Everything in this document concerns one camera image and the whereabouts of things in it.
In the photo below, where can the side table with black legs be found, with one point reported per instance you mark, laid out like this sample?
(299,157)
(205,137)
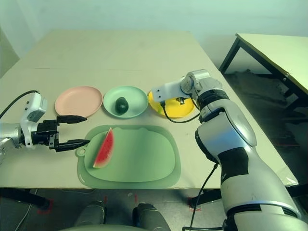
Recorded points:
(276,53)

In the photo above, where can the mint green plate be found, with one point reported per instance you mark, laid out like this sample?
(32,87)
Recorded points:
(137,101)

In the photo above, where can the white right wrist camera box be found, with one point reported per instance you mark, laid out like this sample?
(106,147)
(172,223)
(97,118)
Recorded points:
(166,92)

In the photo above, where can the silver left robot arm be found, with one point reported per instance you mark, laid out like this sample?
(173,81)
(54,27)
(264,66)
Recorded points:
(9,139)

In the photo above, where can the yellow plate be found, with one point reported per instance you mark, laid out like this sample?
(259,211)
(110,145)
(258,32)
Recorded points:
(178,111)

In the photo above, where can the watermelon slice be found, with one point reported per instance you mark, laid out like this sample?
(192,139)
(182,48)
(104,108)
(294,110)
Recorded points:
(104,151)

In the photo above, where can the pale robot torso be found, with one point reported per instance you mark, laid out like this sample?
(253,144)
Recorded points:
(96,228)

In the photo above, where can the robot left leg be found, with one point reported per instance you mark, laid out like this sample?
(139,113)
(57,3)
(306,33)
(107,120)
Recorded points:
(92,213)

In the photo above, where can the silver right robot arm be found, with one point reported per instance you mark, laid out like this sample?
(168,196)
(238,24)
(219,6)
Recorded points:
(231,125)

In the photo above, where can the clear plastic bag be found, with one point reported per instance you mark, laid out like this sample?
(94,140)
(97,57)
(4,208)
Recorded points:
(287,178)

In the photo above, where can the pink plate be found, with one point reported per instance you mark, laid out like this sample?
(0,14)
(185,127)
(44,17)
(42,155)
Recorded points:
(78,102)

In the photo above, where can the small white floor scrap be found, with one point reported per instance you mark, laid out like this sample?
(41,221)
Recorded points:
(130,195)

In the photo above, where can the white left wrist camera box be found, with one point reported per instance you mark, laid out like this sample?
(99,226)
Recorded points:
(33,108)

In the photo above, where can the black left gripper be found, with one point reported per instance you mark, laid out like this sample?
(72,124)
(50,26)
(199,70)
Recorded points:
(45,134)

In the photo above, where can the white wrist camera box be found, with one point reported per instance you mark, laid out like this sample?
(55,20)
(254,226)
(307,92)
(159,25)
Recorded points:
(166,92)
(33,108)

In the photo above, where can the robot leg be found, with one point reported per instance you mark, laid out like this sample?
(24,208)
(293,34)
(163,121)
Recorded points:
(149,215)
(92,213)

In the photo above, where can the dark green avocado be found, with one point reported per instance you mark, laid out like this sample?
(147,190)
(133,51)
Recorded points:
(121,106)

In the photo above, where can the green cutting mat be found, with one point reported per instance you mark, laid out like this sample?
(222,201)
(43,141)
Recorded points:
(139,154)

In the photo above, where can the robot right leg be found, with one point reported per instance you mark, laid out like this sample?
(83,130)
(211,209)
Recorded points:
(149,215)

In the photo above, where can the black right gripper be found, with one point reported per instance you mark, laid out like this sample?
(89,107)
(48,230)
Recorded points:
(183,101)

